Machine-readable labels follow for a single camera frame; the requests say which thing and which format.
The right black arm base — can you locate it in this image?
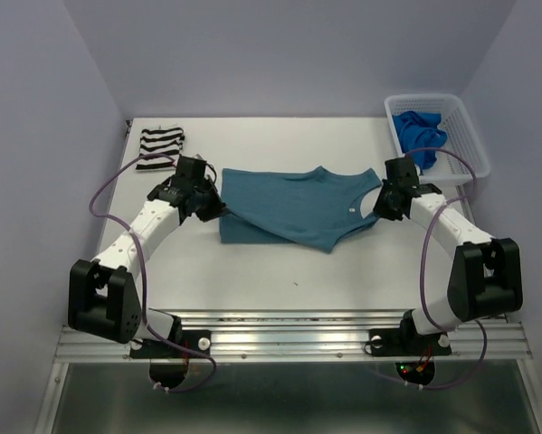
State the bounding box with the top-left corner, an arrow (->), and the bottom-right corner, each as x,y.
364,317 -> 452,386

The black white striped tank top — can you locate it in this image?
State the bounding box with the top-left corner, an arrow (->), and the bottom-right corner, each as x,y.
136,126 -> 185,172

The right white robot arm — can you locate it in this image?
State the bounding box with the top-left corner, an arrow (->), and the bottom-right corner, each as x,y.
374,157 -> 523,353

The white plastic basket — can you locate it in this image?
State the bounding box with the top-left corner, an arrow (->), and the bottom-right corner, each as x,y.
384,94 -> 490,186

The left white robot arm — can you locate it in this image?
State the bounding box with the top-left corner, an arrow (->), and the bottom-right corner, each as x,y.
68,156 -> 226,356

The blue tank top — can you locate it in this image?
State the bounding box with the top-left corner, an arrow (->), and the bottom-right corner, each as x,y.
392,110 -> 448,171

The aluminium mounting rail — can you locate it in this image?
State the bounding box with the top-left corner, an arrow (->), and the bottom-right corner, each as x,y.
55,308 -> 537,363

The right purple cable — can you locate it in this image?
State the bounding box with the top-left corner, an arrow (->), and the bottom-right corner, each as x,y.
374,146 -> 488,391

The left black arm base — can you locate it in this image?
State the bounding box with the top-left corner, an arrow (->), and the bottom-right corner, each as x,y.
128,329 -> 217,394

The teal tank top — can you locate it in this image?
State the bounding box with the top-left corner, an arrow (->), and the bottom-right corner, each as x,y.
219,166 -> 381,253

